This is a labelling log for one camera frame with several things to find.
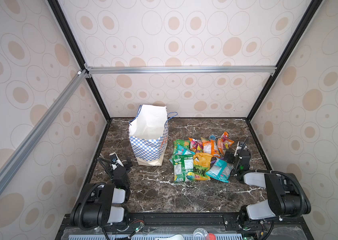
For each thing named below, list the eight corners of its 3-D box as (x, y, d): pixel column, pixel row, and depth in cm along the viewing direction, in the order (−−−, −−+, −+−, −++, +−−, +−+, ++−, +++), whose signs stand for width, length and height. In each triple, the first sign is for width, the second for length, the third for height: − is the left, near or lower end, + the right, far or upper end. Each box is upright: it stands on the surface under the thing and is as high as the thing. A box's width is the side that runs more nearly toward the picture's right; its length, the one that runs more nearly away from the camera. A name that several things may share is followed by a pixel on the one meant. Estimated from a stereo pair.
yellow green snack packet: (194, 180, 90) (195, 176, 85) (192, 157, 100) (193, 152, 95) (214, 180, 90) (216, 176, 85) (209, 157, 100) (211, 152, 95)
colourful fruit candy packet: (197, 156, 100) (199, 151, 96) (188, 146, 105) (188, 142, 101) (204, 150, 103) (206, 146, 99) (194, 141, 108) (195, 137, 104)
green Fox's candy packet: (172, 182, 89) (172, 177, 84) (172, 159, 99) (172, 154, 93) (194, 182, 89) (195, 177, 84) (192, 159, 99) (193, 154, 93)
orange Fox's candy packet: (204, 157, 97) (205, 155, 95) (202, 143, 105) (202, 140, 102) (219, 157, 97) (220, 155, 95) (215, 143, 105) (217, 140, 102)
